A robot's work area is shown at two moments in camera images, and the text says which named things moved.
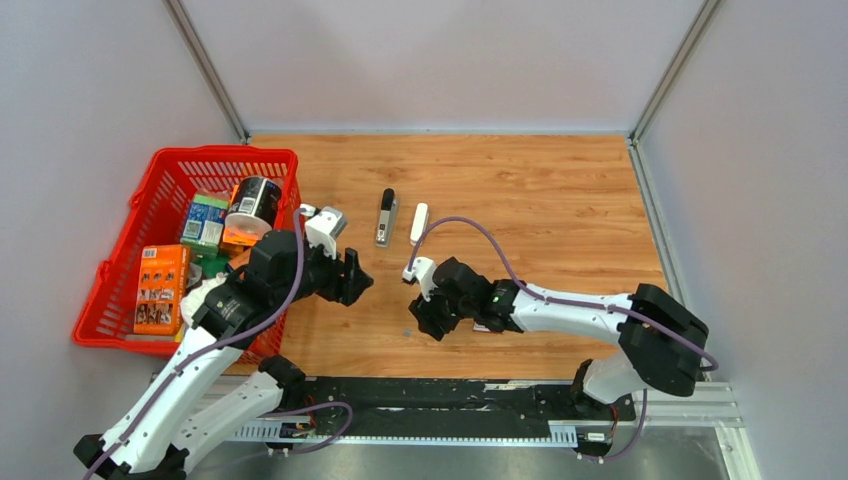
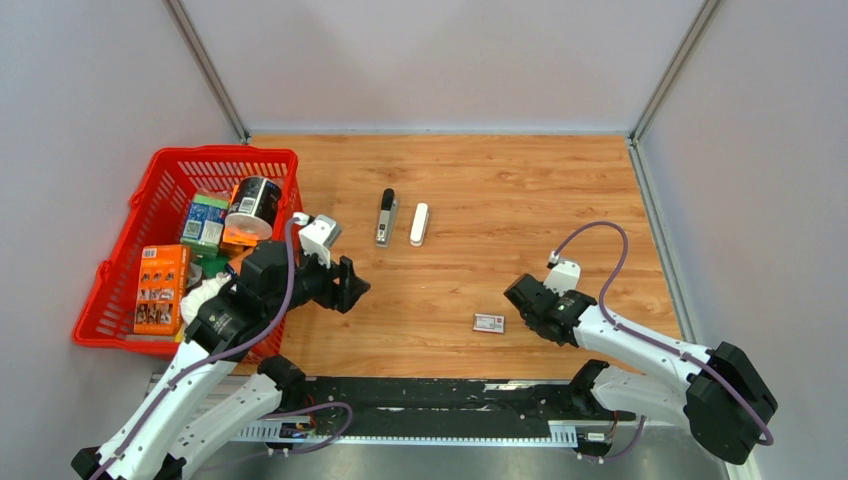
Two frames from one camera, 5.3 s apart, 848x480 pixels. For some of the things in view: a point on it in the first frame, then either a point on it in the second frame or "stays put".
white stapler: (420, 222) stays put
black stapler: (388, 217) stays put
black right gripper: (428, 318) to (545, 288)
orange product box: (161, 290) stays put
